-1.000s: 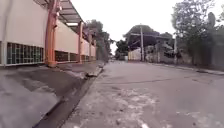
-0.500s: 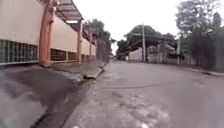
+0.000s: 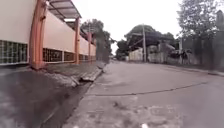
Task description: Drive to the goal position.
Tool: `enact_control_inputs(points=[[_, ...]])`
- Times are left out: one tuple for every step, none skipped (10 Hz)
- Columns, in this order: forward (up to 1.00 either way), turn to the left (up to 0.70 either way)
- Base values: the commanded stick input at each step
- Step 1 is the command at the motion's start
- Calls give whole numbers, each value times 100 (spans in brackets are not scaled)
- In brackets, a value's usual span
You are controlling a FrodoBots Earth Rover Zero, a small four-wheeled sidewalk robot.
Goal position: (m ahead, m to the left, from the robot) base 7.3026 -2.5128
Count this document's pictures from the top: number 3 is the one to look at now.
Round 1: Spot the dark tree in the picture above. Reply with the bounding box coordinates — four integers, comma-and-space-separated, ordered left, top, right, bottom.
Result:
80, 18, 113, 64

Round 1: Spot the pole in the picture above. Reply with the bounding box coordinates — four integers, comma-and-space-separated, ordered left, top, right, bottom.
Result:
141, 23, 147, 63

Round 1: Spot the grey concrete road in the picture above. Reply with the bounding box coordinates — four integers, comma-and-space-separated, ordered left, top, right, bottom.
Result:
61, 59, 224, 128

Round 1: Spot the group of trees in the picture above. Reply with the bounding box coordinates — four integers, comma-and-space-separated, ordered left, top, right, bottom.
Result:
115, 23, 177, 61

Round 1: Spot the concrete kerb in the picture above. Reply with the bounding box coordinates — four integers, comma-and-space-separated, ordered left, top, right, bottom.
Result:
159, 63, 224, 78

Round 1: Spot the broken concrete verge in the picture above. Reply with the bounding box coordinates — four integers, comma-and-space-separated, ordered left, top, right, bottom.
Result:
0, 60, 108, 128

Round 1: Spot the tall tree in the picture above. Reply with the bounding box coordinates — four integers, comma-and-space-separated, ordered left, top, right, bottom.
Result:
176, 0, 224, 54

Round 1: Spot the white wall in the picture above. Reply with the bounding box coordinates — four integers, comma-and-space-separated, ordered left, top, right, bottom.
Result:
128, 47, 144, 62

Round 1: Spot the cream wall with orange pillars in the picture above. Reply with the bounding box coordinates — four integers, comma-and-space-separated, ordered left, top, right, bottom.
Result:
0, 0, 98, 71

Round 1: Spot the dark fence wall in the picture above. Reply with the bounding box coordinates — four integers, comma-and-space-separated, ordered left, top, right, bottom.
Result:
146, 35, 224, 72

